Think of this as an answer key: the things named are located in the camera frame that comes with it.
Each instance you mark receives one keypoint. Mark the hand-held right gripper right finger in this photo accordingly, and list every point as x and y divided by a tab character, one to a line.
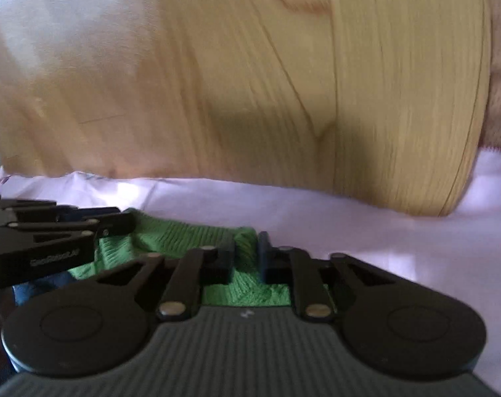
271	262

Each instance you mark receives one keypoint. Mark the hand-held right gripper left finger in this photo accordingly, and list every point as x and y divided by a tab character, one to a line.
217	262

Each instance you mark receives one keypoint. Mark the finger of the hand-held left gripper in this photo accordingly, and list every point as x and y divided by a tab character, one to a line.
118	225
89	213

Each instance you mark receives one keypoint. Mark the navy green striped knit sweater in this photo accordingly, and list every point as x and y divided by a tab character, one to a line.
172	242

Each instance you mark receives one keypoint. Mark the pink printed bedsheet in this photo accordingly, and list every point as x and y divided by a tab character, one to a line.
358	231

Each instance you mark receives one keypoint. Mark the wood-pattern vinyl sheet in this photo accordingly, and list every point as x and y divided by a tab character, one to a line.
234	82

